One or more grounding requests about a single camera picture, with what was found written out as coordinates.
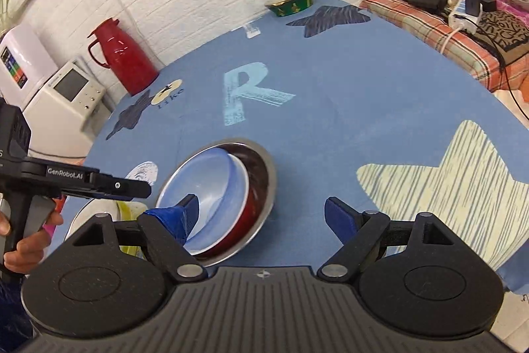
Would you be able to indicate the yellow-green plate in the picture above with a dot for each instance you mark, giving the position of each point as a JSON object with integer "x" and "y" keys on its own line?
{"x": 130, "y": 210}

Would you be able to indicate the white gold-rimmed plate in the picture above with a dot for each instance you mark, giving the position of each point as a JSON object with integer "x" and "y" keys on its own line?
{"x": 92, "y": 208}

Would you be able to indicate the white appliance with screen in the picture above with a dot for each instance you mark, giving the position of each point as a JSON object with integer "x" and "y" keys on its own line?
{"x": 66, "y": 115}

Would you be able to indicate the black patterned cloth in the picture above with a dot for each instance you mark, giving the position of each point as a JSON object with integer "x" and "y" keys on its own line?
{"x": 506, "y": 32}

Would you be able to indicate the person's left hand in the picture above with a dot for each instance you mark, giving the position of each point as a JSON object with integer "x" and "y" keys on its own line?
{"x": 29, "y": 252}

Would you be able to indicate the white power strip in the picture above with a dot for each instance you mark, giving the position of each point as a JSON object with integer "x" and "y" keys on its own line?
{"x": 465, "y": 16}

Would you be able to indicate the blue printed tablecloth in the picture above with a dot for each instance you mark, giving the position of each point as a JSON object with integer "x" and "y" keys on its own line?
{"x": 363, "y": 112}

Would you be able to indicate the red thermos jug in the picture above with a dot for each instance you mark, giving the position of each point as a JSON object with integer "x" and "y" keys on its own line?
{"x": 116, "y": 50}

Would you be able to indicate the stainless steel bowl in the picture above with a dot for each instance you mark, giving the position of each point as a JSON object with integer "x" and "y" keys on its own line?
{"x": 263, "y": 182}

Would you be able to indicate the red ceramic bowl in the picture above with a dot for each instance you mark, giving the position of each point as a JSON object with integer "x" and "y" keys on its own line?
{"x": 228, "y": 223}

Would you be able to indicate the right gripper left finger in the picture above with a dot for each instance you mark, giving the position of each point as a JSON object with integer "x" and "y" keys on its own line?
{"x": 147, "y": 249}

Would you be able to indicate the plaid cloth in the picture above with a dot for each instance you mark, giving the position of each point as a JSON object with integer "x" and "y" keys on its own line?
{"x": 461, "y": 49}

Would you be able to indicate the translucent blue plastic bowl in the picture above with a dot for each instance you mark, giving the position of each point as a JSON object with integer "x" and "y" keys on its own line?
{"x": 206, "y": 176}

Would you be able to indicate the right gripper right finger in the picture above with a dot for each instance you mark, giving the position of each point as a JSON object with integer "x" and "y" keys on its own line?
{"x": 366, "y": 236}

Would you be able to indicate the green gold patterned bowl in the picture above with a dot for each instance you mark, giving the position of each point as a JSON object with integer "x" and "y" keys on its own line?
{"x": 282, "y": 8}

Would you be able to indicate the white water dispenser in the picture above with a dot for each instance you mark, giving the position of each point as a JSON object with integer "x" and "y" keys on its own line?
{"x": 25, "y": 65}

